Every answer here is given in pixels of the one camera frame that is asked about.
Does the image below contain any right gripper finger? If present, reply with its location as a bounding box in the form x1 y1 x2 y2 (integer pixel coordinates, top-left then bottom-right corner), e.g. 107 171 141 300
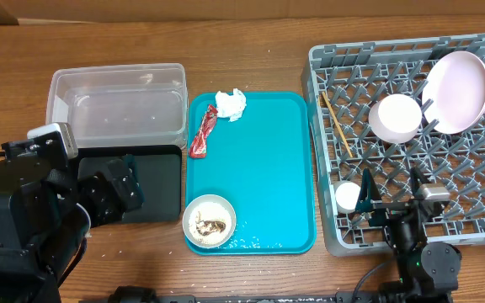
410 167 428 198
358 168 381 206

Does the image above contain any white cup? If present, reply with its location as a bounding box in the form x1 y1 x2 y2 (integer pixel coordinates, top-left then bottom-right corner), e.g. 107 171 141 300
333 181 360 215

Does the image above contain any pink bowl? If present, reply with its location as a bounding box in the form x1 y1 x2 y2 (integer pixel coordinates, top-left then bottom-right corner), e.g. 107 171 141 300
368 93 422 144

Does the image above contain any wooden chopstick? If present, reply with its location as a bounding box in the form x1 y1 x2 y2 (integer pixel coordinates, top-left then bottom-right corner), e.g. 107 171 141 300
321 92 354 158

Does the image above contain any large white plate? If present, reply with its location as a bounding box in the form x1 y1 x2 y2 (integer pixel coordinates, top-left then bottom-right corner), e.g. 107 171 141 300
421 51 485 134

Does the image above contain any red snack wrapper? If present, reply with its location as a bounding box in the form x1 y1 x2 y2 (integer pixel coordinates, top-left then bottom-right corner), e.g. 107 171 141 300
189 104 218 159

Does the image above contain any grey bowl with food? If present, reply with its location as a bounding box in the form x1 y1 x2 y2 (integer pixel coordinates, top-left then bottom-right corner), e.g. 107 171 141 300
182 194 237 249

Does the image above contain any white tissue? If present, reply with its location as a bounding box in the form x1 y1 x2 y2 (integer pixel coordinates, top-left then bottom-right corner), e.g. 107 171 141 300
215 88 247 122

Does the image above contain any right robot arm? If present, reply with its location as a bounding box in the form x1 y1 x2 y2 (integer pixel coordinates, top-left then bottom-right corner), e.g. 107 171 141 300
350 167 462 303

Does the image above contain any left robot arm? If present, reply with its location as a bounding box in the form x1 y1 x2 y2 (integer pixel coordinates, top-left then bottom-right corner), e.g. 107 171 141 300
0 140 143 302

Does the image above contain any grey dishwasher rack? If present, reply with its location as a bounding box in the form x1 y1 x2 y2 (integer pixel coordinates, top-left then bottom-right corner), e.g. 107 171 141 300
301 34 485 257

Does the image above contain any black plastic tray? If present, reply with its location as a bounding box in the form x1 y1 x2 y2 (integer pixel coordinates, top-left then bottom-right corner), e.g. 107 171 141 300
70 145 182 224

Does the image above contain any clear plastic bin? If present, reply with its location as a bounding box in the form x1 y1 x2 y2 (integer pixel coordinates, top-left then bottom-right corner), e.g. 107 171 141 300
45 63 189 148

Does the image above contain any teal serving tray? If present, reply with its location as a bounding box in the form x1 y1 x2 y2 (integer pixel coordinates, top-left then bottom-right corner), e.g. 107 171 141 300
185 92 317 256

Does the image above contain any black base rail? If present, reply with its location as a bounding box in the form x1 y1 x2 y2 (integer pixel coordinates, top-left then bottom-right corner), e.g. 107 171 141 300
103 286 382 303

